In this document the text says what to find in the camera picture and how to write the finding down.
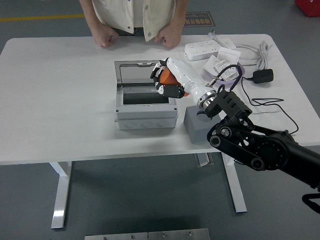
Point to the white rectangular adapter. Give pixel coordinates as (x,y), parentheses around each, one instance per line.
(227,43)

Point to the red box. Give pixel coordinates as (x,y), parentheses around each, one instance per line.
(308,7)

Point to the white power plug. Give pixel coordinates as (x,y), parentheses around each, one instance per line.
(213,34)

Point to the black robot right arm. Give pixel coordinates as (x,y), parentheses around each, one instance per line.
(270,147)

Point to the person's right forearm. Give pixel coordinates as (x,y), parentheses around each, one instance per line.
(91,15)

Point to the person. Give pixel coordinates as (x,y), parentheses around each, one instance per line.
(130,12)

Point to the white table leg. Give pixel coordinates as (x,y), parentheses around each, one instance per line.
(61,195)
(236,190)

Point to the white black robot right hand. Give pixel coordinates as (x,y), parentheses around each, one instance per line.
(185,73)

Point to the person's left forearm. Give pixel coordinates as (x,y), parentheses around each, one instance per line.
(180,12)

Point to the brown floor sign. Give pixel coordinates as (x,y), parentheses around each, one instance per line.
(200,21)

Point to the white socket panel with label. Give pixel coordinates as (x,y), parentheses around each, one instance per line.
(225,65)

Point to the person's right hand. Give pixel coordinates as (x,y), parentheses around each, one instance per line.
(105,37)

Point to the orange cylindrical battery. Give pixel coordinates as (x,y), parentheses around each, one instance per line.
(166,77)

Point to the grey block with round hole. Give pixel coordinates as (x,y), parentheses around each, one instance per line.
(193,125)

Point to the purple plastic tray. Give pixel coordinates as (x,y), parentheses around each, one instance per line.
(242,70)

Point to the metal floor plate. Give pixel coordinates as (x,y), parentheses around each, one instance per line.
(203,160)

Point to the grey plastic junction box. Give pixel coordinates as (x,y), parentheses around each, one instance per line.
(146,117)

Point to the transparent hinged box lid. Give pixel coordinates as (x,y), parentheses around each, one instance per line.
(135,72)

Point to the person's left hand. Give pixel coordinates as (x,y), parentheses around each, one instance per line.
(171,37)

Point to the black power adapter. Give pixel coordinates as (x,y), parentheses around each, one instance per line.
(263,76)

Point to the grey metal plate with screws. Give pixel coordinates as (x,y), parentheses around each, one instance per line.
(116,236)
(178,234)

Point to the white power strip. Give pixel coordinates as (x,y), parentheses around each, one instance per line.
(200,50)

